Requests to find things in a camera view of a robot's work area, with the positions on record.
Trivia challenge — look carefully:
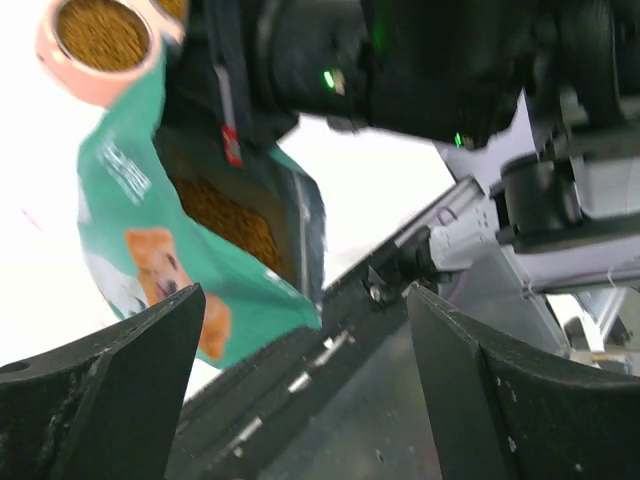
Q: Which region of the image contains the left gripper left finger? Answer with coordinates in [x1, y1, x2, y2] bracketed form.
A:
[1, 285, 205, 480]

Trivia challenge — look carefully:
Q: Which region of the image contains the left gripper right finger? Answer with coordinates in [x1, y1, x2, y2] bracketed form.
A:
[407, 286, 639, 479]

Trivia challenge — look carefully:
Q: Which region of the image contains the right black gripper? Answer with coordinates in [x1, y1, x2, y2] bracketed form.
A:
[164, 1, 369, 167]

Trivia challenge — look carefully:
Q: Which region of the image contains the teal dog food bag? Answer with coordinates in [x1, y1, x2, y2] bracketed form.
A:
[75, 44, 327, 370]

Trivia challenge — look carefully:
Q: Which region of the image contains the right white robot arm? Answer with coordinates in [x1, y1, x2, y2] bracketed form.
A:
[156, 1, 639, 308]

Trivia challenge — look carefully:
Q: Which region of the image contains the pink double pet bowl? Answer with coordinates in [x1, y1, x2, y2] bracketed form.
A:
[35, 0, 188, 107]

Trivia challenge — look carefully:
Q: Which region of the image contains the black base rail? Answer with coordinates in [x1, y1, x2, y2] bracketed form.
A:
[165, 226, 430, 479]

